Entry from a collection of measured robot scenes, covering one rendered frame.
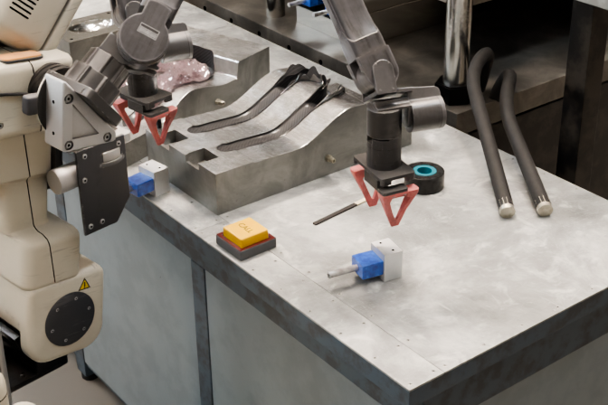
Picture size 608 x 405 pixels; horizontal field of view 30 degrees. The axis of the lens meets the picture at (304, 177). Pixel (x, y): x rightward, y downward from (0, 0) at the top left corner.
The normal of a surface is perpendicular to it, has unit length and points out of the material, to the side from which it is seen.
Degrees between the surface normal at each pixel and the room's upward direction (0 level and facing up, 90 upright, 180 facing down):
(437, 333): 0
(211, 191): 90
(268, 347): 90
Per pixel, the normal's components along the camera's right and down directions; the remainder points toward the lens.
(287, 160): 0.61, 0.36
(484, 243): -0.01, -0.89
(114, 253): -0.80, 0.29
